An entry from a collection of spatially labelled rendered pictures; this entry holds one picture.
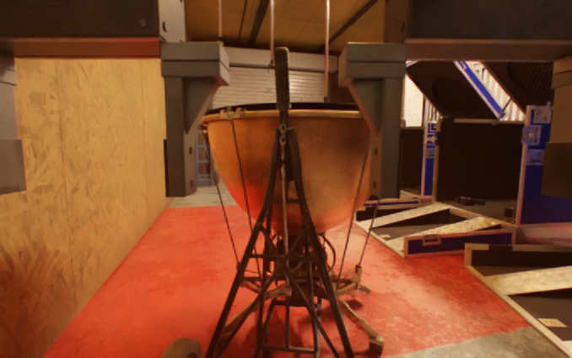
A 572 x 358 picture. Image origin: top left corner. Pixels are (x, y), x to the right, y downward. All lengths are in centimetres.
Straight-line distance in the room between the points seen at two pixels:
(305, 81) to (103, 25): 770
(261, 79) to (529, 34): 746
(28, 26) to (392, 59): 23
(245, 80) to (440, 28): 739
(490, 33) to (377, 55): 7
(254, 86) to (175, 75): 737
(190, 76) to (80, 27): 7
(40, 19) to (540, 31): 31
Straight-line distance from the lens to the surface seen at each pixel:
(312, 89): 790
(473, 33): 23
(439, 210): 280
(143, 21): 21
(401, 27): 22
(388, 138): 21
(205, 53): 21
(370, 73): 20
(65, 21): 24
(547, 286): 185
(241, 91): 751
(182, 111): 21
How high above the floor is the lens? 69
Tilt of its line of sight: 6 degrees down
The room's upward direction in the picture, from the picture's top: straight up
